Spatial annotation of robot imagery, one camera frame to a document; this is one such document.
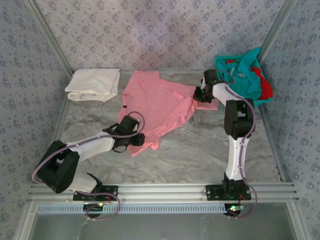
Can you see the folded white t-shirt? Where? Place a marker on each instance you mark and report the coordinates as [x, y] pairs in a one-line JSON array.
[[95, 82]]

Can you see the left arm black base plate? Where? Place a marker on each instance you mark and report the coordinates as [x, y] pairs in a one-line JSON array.
[[112, 190]]

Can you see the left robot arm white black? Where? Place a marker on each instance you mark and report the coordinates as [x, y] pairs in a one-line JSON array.
[[92, 147]]

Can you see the teal t-shirt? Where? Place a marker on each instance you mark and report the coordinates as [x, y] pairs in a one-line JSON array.
[[243, 75]]

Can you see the aluminium frame leg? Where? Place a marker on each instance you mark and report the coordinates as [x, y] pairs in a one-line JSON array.
[[298, 222], [26, 222]]

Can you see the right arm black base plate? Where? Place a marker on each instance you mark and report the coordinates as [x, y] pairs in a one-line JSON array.
[[215, 192]]

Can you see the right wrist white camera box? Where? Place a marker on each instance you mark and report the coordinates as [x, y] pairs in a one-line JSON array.
[[203, 81]]

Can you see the pink t-shirt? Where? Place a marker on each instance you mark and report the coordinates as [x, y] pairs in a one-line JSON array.
[[155, 100]]

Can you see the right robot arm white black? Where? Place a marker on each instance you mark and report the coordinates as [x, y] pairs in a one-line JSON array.
[[235, 157]]

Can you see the aluminium frame post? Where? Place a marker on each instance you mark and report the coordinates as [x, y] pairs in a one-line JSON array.
[[280, 25]]

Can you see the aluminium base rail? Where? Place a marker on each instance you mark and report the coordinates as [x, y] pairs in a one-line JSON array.
[[162, 192]]

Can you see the teal plastic basket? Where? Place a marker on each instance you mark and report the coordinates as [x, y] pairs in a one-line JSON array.
[[265, 102]]

